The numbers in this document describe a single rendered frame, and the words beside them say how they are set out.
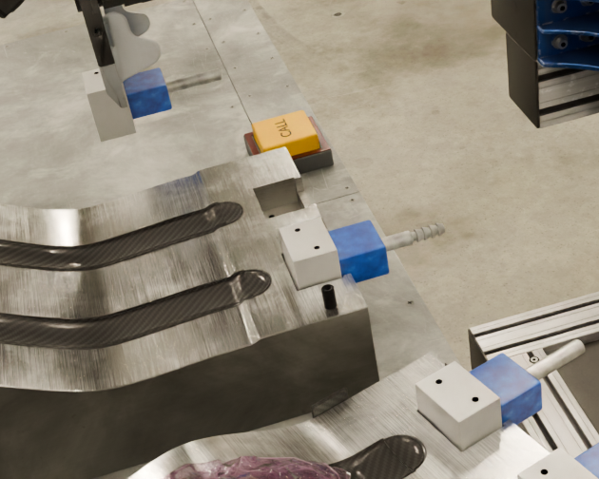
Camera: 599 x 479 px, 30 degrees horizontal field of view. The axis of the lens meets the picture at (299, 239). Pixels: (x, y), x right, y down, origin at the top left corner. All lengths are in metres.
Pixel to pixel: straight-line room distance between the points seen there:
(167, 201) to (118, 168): 0.25
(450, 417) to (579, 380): 1.00
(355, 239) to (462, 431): 0.20
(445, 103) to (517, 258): 0.68
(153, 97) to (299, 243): 0.28
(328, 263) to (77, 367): 0.21
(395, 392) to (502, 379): 0.08
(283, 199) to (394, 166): 1.65
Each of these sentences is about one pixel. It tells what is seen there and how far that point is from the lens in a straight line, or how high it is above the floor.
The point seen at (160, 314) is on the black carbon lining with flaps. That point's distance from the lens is 0.90.
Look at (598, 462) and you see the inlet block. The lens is 0.76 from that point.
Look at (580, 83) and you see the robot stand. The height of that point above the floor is 0.77.
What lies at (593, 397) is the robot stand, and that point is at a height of 0.21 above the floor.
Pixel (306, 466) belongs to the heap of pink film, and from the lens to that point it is 0.75.
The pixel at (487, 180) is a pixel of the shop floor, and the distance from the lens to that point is 2.57.
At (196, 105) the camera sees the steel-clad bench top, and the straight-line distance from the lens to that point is 1.36.
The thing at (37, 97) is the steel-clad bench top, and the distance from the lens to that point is 1.48.
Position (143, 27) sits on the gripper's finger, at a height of 0.98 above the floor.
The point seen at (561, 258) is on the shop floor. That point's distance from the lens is 2.33.
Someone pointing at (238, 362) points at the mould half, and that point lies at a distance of 0.85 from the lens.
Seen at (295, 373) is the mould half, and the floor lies 0.85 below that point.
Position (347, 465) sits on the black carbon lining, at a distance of 0.79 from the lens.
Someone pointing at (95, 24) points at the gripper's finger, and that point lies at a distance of 1.03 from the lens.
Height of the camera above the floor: 1.43
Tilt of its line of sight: 35 degrees down
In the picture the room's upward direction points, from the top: 11 degrees counter-clockwise
